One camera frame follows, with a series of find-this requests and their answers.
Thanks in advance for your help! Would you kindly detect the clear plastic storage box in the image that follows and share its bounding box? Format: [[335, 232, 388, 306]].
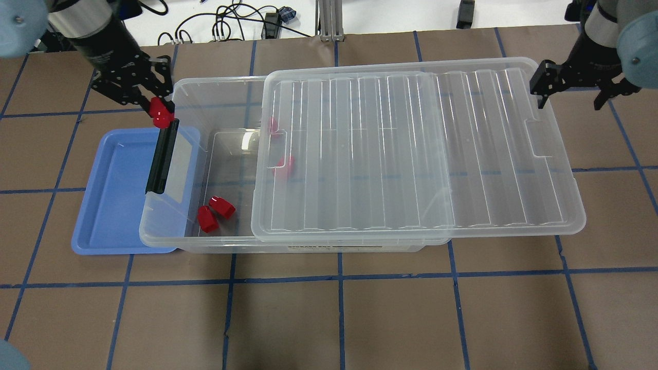
[[171, 76, 447, 254]]

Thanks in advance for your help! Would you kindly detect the aluminium frame post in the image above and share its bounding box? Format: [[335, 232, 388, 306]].
[[316, 0, 345, 43]]

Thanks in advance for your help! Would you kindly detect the clear plastic box lid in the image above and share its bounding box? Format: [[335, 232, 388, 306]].
[[251, 57, 586, 246]]

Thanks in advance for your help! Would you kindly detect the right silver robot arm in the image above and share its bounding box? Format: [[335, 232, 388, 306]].
[[529, 1, 657, 110]]

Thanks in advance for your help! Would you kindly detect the blue plastic tray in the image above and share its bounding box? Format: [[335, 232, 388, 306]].
[[71, 127, 202, 255]]

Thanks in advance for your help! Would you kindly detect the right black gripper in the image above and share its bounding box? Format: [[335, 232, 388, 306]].
[[529, 31, 642, 111]]

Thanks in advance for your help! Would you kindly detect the black box latch handle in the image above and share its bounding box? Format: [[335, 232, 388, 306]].
[[145, 119, 179, 194]]

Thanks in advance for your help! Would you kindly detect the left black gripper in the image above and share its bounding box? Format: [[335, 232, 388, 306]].
[[75, 23, 175, 115]]

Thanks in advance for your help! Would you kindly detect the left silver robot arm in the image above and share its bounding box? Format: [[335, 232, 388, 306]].
[[1, 1, 175, 119]]

